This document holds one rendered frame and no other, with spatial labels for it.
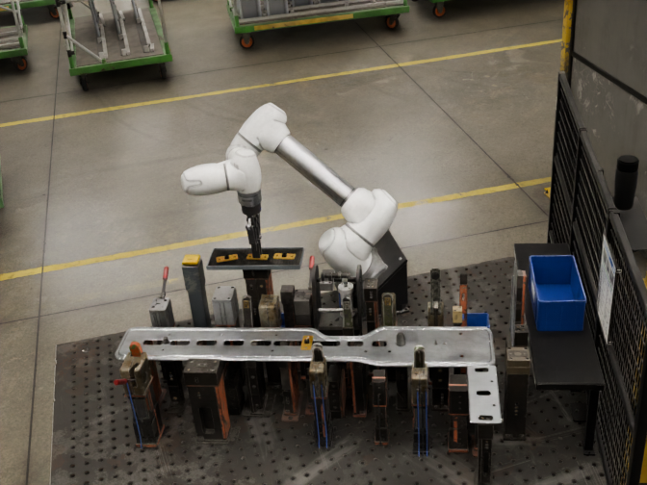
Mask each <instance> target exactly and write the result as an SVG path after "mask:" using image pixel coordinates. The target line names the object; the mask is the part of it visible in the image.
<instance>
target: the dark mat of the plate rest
mask: <svg viewBox="0 0 647 485"><path fill-rule="evenodd" d="M275 253H288V254H296V257H295V259H294V260H288V259H274V258H273V256H274V254H275ZM301 253H302V249H262V254H268V255H269V257H268V260H247V259H246V257H247V255H248V254H252V249H215V250H214V253H213V255H212V257H211V260H210V262H209V265H208V266H297V265H299V262H300V258H301ZM233 254H237V255H238V259H237V260H232V261H225V262H219V263H217V259H216V258H217V257H220V256H224V255H233Z"/></svg>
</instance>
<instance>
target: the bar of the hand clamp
mask: <svg viewBox="0 0 647 485"><path fill-rule="evenodd" d="M433 301H438V313H441V282H440V268H430V312H431V313H433Z"/></svg>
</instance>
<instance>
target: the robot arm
mask: <svg viewBox="0 0 647 485"><path fill-rule="evenodd" d="M286 121H287V116H286V114H285V112H284V111H282V110H281V109H279V108H278V107H276V106H275V105H273V103H268V104H266V105H264V106H262V107H260V108H259V109H257V110H256V111H255V112H254V113H253V114H252V115H251V116H250V117H249V118H248V119H247V121H246V122H245V123H244V125H243V126H242V128H241V129H240V131H239V132H238V133H237V135H236V136H235V138H234V140H233V141H232V142H231V144H230V146H229V147H228V148H227V151H226V161H223V162H221V163H218V164H204V165H199V166H194V167H191V168H189V169H187V170H185V171H184V172H183V174H182V175H181V184H182V189H183V191H184V192H186V193H187V194H191V195H208V194H214V193H220V192H223V191H237V194H238V199H239V203H240V204H241V207H242V213H243V214H244V215H246V221H247V225H246V231H247V236H248V241H249V244H251V249H252V257H253V258H260V257H261V256H260V255H262V248H261V241H260V239H262V236H260V235H261V225H260V212H261V210H262V209H261V201H262V193H261V181H262V176H261V168H260V166H259V163H258V159H257V156H258V155H259V154H260V153H261V152H262V151H263V150H264V149H265V150H266V151H269V152H271V153H276V154H277V155H278V156H279V157H280V158H282V159H283V160H284V161H285V162H286V163H288V164H289V165H290V166H292V167H293V168H294V169H295V170H296V171H298V172H299V173H300V174H301V175H302V176H304V177H305V178H306V179H307V180H309V181H310V182H311V183H312V184H313V185H315V186H316V187H317V188H318V189H319V190H321V191H322V192H323V193H325V194H326V195H327V196H328V197H329V198H331V199H332V200H333V201H334V202H335V203H337V204H338V205H339V206H340V207H342V208H341V212H342V216H343V217H344V218H345V219H346V221H347V223H346V224H345V225H343V226H342V227H333V228H330V229H328V230H327V231H325V232H324V233H323V234H322V236H321V238H320V240H319V250H320V252H321V254H322V256H323V258H324V259H325V260H326V262H327V263H328V264H329V265H330V266H331V267H332V268H333V269H335V270H336V271H337V272H338V273H339V272H350V277H356V269H357V265H361V267H362V280H365V278H378V276H379V275H380V274H381V273H382V272H384V271H385V270H386V269H387V268H388V266H387V265H386V264H384V263H383V261H382V260H381V258H380V256H379V255H378V253H377V249H376V248H375V247H373V246H374V245H375V244H376V243H377V242H378V241H379V240H380V239H381V238H382V237H383V236H384V234H385V233H386V232H387V230H388V229H389V228H390V226H391V225H392V222H393V220H394V218H395V216H396V213H397V209H398V202H397V201H396V200H395V199H394V198H393V197H392V196H391V195H390V194H389V193H388V192H387V191H385V190H381V189H374V190H373V191H368V190H366V189H364V188H358V189H355V188H354V187H353V186H352V185H351V184H349V183H348V182H347V181H346V180H344V179H343V178H342V177H341V176H340V175H338V174H337V173H336V172H335V171H333V170H332V169H331V168H330V167H329V166H327V165H326V164H325V163H324V162H322V161H321V160H320V159H319V158H317V156H315V155H314V154H313V153H312V152H311V151H309V150H308V149H307V148H306V147H305V146H303V145H302V144H301V143H300V142H298V141H297V140H296V139H295V138H293V137H292V136H291V135H290V131H289V129H288V128H287V126H286V124H285V123H286Z"/></svg>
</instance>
